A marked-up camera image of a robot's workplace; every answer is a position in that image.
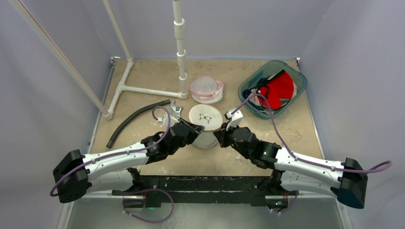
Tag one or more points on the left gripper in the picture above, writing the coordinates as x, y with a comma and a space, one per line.
196, 129

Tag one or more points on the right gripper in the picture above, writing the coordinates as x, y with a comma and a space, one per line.
225, 136

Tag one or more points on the pink-trimmed mesh laundry bag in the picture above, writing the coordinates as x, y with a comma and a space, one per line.
206, 90

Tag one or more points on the red and black bra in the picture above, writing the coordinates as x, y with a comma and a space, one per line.
279, 75

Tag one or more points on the teal plastic bin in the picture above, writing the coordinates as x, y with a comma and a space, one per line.
268, 69

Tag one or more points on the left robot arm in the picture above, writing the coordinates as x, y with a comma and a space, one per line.
78, 174

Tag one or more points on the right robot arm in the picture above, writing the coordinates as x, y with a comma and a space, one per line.
343, 180

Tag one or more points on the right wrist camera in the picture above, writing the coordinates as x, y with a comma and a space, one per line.
234, 118

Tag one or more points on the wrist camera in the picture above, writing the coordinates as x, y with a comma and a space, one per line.
234, 118
167, 120

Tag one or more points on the red-handled adjustable wrench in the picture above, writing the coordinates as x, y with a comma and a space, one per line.
177, 109

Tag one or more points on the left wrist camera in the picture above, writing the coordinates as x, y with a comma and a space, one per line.
167, 120

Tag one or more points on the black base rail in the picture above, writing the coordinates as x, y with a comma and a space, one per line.
205, 190

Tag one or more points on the white PVC pipe frame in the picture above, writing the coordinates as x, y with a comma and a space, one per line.
179, 26

